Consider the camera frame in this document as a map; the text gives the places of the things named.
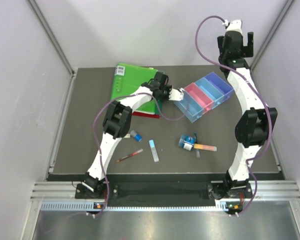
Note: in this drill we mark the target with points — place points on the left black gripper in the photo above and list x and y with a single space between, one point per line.
168 88

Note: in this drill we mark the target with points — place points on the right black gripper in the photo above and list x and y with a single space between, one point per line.
247 51

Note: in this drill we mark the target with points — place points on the light blue drawer bin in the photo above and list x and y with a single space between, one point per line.
188 106

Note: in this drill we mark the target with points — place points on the green plastic folder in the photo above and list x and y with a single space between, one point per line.
128 78

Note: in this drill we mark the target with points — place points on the pink drawer bin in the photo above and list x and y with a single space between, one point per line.
205 102

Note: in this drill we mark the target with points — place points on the medium blue drawer bin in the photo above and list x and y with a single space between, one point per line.
214 93

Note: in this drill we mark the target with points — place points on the orange highlighter marker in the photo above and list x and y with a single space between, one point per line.
205 147

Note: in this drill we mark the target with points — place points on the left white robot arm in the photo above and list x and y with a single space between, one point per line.
116 125

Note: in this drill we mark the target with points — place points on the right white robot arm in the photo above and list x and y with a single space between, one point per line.
257 121

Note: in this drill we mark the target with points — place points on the light blue clear highlighter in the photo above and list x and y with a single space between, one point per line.
153 151

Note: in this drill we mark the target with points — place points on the blue ink bottle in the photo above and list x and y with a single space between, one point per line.
186 142

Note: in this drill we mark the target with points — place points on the red pen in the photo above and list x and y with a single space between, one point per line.
130 155

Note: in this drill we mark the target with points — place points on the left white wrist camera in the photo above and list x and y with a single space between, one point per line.
176 94

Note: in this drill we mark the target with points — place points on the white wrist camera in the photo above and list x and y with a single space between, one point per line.
176 94
234 26

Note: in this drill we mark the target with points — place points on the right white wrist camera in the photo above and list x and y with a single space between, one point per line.
234 26

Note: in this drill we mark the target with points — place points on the right aluminium frame post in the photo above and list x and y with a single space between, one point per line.
272 31

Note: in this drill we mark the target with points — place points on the aluminium frame post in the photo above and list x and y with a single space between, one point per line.
50 35
272 31

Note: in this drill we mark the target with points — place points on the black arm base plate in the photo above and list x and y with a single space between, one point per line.
161 191

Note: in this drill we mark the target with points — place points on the left aluminium frame post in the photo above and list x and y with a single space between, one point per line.
50 35

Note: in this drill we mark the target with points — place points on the aluminium front rail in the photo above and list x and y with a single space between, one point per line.
267 190

